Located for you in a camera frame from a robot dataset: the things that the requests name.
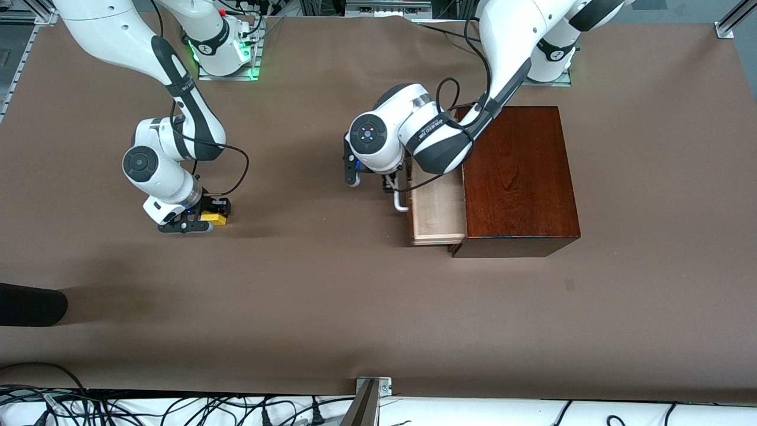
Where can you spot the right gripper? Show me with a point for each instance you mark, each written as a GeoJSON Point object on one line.
{"type": "Point", "coordinates": [211, 205]}

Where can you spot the dark red wooden cabinet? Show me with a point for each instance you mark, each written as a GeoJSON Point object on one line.
{"type": "Point", "coordinates": [514, 177]}

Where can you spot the yellow block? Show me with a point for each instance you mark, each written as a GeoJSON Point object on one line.
{"type": "Point", "coordinates": [216, 219]}

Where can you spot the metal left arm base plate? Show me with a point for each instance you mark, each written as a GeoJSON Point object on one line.
{"type": "Point", "coordinates": [541, 84]}

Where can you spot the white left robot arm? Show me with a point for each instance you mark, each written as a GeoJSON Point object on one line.
{"type": "Point", "coordinates": [508, 35]}

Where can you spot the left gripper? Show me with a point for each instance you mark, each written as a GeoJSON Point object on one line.
{"type": "Point", "coordinates": [388, 183]}

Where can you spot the short aluminium corner profile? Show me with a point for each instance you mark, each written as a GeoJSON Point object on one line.
{"type": "Point", "coordinates": [733, 21]}

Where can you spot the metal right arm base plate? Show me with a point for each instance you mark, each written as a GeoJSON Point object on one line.
{"type": "Point", "coordinates": [227, 77]}

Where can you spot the black cylindrical padded post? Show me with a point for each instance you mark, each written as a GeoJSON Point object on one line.
{"type": "Point", "coordinates": [29, 305]}

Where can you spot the silver post bracket plate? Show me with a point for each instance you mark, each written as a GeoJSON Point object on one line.
{"type": "Point", "coordinates": [384, 387]}

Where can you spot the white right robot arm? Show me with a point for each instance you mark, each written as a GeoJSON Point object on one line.
{"type": "Point", "coordinates": [118, 35]}

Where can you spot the long aluminium edge rail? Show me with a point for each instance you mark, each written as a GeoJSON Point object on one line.
{"type": "Point", "coordinates": [18, 71]}

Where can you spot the light wooden drawer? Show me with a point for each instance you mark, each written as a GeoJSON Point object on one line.
{"type": "Point", "coordinates": [437, 213]}

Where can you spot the grey metal camera post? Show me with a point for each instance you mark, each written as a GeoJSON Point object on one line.
{"type": "Point", "coordinates": [362, 408]}

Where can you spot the grey control box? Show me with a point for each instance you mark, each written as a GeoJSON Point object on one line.
{"type": "Point", "coordinates": [384, 7]}

